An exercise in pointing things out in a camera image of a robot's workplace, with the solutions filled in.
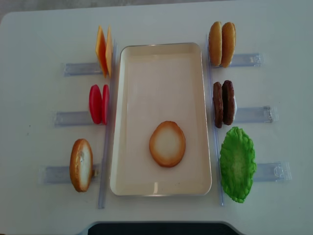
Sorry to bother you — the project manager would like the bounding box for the inner brown meat patty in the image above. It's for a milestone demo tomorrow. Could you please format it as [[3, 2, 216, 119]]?
[[213, 82, 224, 128]]

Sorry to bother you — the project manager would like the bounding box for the orange cheese slice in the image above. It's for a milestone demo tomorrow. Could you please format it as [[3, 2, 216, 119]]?
[[105, 26, 113, 78], [95, 26, 108, 77]]

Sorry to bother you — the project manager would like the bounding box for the right clear acrylic rack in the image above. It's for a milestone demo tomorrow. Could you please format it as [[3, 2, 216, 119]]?
[[204, 34, 293, 207]]

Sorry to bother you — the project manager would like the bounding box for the outer bun slice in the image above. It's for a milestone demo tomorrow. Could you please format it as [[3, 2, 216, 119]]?
[[221, 22, 236, 68]]

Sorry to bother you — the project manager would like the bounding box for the inner red tomato slice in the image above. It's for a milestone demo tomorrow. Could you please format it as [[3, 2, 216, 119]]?
[[101, 85, 110, 125]]

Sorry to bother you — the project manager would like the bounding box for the left clear acrylic rack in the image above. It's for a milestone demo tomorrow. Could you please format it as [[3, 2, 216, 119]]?
[[38, 41, 119, 209]]

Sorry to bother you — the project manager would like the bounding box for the outer orange cheese slice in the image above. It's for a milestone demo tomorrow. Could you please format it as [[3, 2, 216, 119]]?
[[95, 26, 108, 77]]

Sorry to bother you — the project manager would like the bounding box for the inner bun slice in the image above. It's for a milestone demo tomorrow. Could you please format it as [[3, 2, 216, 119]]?
[[208, 22, 222, 66]]

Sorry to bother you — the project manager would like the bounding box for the bun slice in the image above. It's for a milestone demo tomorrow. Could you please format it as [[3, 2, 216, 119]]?
[[208, 22, 222, 66], [221, 22, 236, 68]]

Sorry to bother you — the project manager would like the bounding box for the black monitor edge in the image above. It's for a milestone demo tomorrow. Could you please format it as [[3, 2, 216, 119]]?
[[88, 223, 237, 235]]

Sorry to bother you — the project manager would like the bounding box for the red tomato slice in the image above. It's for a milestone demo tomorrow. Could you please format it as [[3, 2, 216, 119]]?
[[89, 85, 102, 124], [101, 85, 110, 125]]

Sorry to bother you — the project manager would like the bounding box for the bread slice on tray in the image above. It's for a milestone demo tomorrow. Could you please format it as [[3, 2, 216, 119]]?
[[149, 121, 186, 167]]

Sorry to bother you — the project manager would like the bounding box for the brown meat patty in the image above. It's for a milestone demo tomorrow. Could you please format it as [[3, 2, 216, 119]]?
[[213, 82, 224, 128], [222, 80, 235, 125]]

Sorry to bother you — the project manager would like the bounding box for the outer red tomato slice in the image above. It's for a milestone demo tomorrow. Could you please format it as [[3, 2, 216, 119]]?
[[89, 85, 102, 124]]

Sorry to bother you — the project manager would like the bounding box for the green lettuce leaf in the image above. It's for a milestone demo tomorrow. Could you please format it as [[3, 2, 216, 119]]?
[[220, 126, 257, 203]]

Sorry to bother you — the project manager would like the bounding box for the cream rectangular tray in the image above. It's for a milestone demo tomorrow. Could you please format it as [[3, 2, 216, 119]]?
[[110, 43, 212, 196]]

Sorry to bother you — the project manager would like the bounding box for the clear acrylic rack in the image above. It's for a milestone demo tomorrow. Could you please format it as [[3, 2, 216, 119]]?
[[204, 34, 293, 207], [38, 41, 119, 209]]

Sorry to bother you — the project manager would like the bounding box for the outer brown meat patty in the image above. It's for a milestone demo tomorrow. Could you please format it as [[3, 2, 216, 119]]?
[[222, 80, 235, 125]]

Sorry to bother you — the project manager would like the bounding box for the inner orange cheese slice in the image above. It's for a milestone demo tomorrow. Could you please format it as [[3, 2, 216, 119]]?
[[105, 26, 113, 78]]

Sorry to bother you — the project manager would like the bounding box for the upright bread slice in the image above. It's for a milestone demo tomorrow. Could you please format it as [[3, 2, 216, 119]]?
[[69, 139, 93, 192]]

